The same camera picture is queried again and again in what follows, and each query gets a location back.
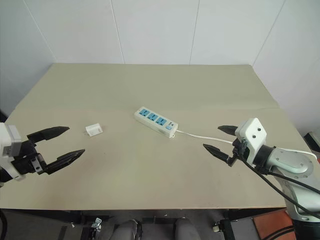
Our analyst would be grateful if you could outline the table caster wheel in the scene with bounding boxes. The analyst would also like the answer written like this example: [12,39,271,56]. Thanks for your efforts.
[211,221,222,235]
[90,216,103,229]

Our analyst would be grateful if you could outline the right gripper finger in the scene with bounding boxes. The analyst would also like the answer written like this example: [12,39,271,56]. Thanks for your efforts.
[202,143,229,164]
[217,125,238,138]

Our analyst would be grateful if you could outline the black table frame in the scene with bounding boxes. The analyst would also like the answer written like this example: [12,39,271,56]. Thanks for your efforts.
[0,205,287,240]

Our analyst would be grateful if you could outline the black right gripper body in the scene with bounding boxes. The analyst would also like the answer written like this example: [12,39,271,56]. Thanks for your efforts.
[226,136,251,168]

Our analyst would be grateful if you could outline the white plug adapter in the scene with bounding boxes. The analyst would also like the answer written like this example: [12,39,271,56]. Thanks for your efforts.
[83,122,104,138]

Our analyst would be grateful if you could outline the orange floor mat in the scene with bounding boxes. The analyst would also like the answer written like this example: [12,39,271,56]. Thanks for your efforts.
[251,208,295,235]

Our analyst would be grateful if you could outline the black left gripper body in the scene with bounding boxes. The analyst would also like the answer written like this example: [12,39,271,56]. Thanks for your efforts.
[11,139,49,177]

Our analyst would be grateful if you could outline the grey rounded shape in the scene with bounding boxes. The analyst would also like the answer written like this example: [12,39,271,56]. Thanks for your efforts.
[171,216,200,240]
[113,218,144,240]

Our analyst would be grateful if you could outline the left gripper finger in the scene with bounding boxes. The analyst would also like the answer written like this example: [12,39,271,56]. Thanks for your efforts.
[26,126,70,149]
[45,148,86,176]

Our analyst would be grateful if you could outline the white power strip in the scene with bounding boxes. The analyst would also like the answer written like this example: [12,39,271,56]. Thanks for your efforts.
[133,106,179,139]

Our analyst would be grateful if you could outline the white power cord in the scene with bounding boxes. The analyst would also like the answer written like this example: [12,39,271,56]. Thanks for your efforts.
[174,129,317,159]

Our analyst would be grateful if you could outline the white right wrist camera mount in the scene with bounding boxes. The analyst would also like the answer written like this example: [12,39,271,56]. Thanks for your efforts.
[234,117,268,169]

